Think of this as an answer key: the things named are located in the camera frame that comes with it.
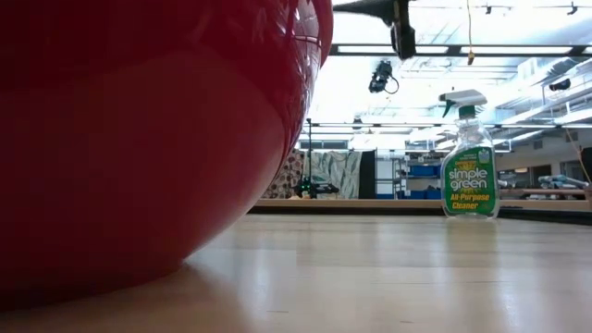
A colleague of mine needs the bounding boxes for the black background robot stand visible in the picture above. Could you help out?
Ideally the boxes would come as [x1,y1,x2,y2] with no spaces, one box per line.
[292,117,341,201]

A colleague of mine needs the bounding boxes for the patterned curtain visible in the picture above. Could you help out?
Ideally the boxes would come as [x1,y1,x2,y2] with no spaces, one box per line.
[262,149,363,201]

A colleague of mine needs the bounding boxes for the black standing panel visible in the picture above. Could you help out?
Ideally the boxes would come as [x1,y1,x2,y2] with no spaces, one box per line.
[358,149,378,201]

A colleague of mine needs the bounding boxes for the long wooden background table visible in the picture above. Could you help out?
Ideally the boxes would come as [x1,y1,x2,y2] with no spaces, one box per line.
[249,198,592,216]

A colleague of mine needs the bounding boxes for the blue storage bin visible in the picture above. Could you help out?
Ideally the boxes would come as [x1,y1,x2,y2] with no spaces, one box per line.
[408,164,441,179]

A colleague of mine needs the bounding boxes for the red plastic bowl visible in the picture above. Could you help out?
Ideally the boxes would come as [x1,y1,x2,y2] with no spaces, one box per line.
[0,0,335,312]

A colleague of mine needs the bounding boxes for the green cleaner spray bottle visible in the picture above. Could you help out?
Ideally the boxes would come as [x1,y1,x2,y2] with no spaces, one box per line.
[438,89,501,220]

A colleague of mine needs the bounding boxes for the black hanging camera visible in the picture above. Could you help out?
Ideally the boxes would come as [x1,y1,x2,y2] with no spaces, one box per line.
[367,59,401,95]

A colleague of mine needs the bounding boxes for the black overhead mount bracket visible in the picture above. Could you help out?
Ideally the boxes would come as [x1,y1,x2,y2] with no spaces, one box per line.
[332,0,417,61]

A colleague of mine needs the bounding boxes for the yellow hanging cable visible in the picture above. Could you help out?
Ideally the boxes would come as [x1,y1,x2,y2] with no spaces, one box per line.
[465,0,476,67]

